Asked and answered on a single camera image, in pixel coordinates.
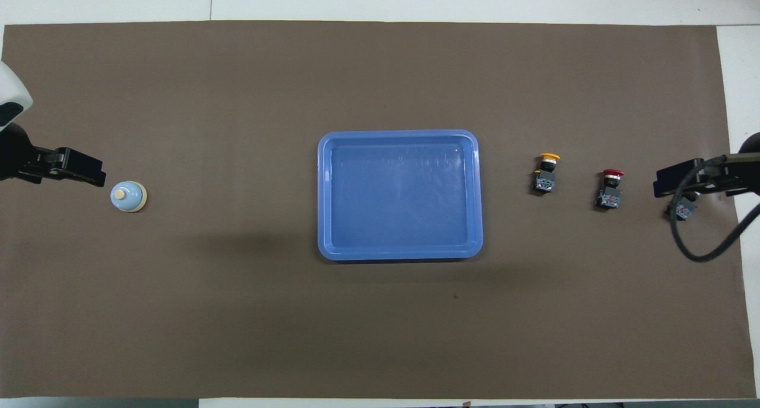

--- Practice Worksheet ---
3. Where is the blue plastic tray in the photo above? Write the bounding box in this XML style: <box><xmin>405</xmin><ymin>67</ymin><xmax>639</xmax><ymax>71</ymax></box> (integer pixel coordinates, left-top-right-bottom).
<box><xmin>316</xmin><ymin>129</ymin><xmax>484</xmax><ymax>262</ymax></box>

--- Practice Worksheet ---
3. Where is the green push button switch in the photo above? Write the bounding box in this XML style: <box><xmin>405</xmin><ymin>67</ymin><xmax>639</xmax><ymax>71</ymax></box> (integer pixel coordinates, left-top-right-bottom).
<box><xmin>665</xmin><ymin>194</ymin><xmax>698</xmax><ymax>221</ymax></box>

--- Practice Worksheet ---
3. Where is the yellow push button switch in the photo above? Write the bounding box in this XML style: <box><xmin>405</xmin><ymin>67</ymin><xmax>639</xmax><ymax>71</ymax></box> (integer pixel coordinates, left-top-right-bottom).
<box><xmin>533</xmin><ymin>153</ymin><xmax>561</xmax><ymax>194</ymax></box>

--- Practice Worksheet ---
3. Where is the red push button switch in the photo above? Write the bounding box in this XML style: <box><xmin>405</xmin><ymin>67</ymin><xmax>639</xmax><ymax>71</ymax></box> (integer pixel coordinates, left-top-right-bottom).
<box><xmin>596</xmin><ymin>169</ymin><xmax>625</xmax><ymax>210</ymax></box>

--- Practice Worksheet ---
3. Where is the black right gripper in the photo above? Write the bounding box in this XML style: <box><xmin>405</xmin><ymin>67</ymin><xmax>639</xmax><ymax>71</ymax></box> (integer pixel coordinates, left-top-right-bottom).
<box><xmin>653</xmin><ymin>132</ymin><xmax>760</xmax><ymax>198</ymax></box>

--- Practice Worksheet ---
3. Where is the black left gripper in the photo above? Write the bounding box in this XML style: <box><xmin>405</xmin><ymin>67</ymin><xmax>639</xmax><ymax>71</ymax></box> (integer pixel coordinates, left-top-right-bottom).
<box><xmin>0</xmin><ymin>123</ymin><xmax>107</xmax><ymax>188</ymax></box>

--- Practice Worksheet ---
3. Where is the brown table mat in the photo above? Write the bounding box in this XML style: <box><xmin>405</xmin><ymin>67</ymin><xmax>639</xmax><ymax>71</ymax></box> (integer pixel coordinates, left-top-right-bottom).
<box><xmin>0</xmin><ymin>20</ymin><xmax>758</xmax><ymax>400</ymax></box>

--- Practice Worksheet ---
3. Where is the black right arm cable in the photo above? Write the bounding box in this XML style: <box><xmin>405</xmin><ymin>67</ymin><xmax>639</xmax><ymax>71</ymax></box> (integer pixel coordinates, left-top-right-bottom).
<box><xmin>669</xmin><ymin>154</ymin><xmax>760</xmax><ymax>262</ymax></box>

